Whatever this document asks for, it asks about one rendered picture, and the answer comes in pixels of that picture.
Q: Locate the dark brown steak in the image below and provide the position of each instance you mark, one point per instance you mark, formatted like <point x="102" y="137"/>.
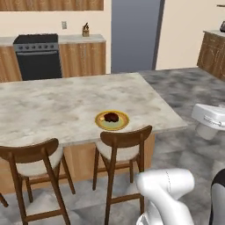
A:
<point x="111" y="117"/>

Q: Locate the black and grey oven range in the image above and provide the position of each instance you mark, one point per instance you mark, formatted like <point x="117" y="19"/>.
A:
<point x="38" y="63"/>

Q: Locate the wooden base cabinet run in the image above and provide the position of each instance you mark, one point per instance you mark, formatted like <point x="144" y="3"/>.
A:
<point x="83" y="58"/>
<point x="8" y="63"/>

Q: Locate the grey wall outlet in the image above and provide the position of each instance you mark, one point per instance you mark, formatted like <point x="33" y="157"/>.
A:
<point x="64" y="25"/>

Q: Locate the wooden knife block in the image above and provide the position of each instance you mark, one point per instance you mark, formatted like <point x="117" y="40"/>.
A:
<point x="85" y="31"/>

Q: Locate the dark wall shelf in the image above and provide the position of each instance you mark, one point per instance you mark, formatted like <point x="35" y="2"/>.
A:
<point x="221" y="5"/>

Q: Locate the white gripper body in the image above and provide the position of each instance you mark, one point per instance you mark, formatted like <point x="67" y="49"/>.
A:
<point x="209" y="114"/>

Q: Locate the wooden stool with cream seat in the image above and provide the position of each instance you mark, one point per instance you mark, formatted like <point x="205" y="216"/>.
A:
<point x="3" y="200"/>
<point x="123" y="139"/>
<point x="35" y="152"/>

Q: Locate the yellow round plate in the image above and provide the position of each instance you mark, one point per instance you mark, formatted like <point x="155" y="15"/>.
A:
<point x="123" y="120"/>

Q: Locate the wooden wall cabinets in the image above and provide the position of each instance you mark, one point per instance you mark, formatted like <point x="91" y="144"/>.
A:
<point x="49" y="4"/>

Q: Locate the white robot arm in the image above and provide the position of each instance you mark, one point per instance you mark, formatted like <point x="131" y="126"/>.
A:
<point x="164" y="187"/>

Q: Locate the wooden island base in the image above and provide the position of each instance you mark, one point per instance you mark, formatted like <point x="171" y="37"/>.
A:
<point x="80" y="159"/>

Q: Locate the dark wooden cabinet run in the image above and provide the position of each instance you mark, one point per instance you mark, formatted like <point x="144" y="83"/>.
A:
<point x="212" y="54"/>

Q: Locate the grey tall door panel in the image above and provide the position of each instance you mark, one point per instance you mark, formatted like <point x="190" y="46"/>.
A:
<point x="133" y="35"/>

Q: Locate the black small appliance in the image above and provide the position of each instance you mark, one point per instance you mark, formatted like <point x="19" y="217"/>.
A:
<point x="223" y="27"/>

